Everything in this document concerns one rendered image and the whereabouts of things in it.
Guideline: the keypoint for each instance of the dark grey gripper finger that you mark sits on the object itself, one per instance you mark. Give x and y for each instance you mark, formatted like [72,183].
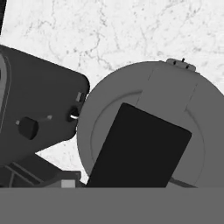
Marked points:
[68,178]

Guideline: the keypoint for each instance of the black appliance knob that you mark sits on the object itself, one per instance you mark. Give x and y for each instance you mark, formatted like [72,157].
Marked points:
[28,128]

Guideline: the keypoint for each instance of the black hob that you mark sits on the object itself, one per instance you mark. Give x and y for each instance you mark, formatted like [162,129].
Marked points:
[2,14]

